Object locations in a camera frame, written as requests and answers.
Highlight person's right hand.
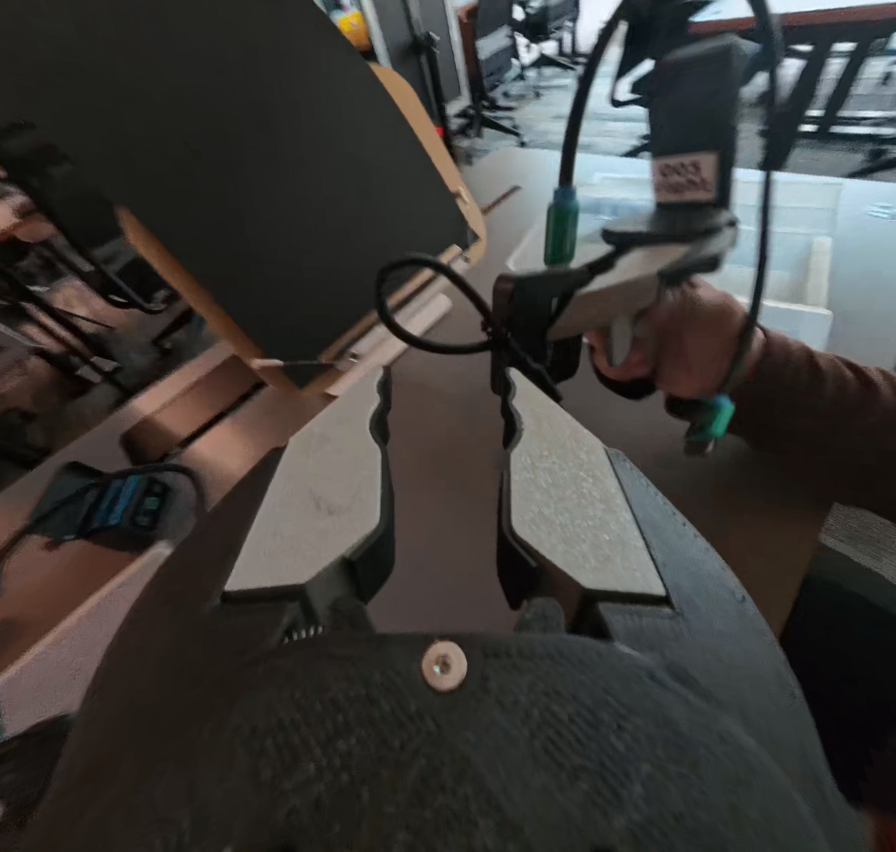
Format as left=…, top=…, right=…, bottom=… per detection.
left=584, top=279, right=762, bottom=419

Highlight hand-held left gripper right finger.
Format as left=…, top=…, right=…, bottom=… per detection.
left=496, top=368, right=668, bottom=615

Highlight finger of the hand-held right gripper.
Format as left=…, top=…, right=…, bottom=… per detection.
left=548, top=237, right=737, bottom=342

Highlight person's right forearm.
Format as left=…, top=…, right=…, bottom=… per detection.
left=728, top=327, right=896, bottom=517

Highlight black monitor with tan frame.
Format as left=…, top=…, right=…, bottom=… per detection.
left=0, top=0, right=489, bottom=464

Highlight small black device blue display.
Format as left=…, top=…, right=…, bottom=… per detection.
left=31, top=461, right=179, bottom=553

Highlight black office chair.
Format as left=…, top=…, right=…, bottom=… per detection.
left=458, top=0, right=527, bottom=145
left=612, top=0, right=753, bottom=107
left=521, top=0, right=583, bottom=69

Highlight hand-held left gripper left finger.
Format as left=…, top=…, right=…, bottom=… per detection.
left=223, top=368, right=397, bottom=629

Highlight black hdmi adapter with pigtail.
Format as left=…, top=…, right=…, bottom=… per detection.
left=377, top=254, right=583, bottom=405

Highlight braided hdmi cable green plugs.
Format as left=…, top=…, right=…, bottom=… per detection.
left=545, top=0, right=785, bottom=458

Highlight grey panel on tripod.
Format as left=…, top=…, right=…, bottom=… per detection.
left=364, top=0, right=469, bottom=125

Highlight clear plastic bin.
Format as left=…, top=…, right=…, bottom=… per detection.
left=505, top=166, right=851, bottom=338

